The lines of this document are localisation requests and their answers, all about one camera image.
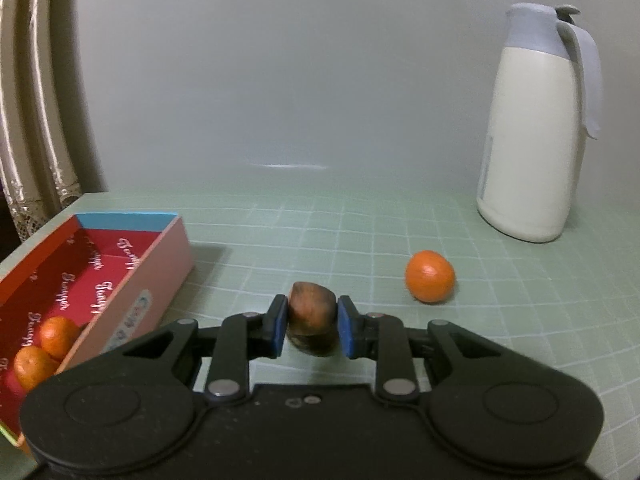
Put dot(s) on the white thermos jug blue lid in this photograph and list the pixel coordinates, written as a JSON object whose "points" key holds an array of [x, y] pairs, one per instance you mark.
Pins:
{"points": [[530, 135]]}

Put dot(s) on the reddish brown fruit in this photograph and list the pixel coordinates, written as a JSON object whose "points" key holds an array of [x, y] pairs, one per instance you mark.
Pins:
{"points": [[311, 317]]}

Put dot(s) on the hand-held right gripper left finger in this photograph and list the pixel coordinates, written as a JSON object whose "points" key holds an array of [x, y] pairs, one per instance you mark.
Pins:
{"points": [[278, 327]]}

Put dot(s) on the small orange mandarin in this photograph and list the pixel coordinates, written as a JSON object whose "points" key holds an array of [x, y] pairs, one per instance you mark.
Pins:
{"points": [[430, 277], [32, 367], [59, 336]]}

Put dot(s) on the green cutting mat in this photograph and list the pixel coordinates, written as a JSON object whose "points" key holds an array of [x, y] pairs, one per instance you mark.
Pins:
{"points": [[500, 310]]}

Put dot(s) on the beige curtain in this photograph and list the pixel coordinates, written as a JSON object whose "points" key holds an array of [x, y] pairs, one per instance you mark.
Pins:
{"points": [[35, 110]]}

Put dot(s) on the red and pink cardboard box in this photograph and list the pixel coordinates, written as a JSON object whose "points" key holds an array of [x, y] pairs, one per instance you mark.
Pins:
{"points": [[110, 270]]}

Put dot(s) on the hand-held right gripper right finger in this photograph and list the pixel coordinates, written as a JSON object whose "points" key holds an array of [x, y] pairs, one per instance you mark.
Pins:
{"points": [[346, 327]]}

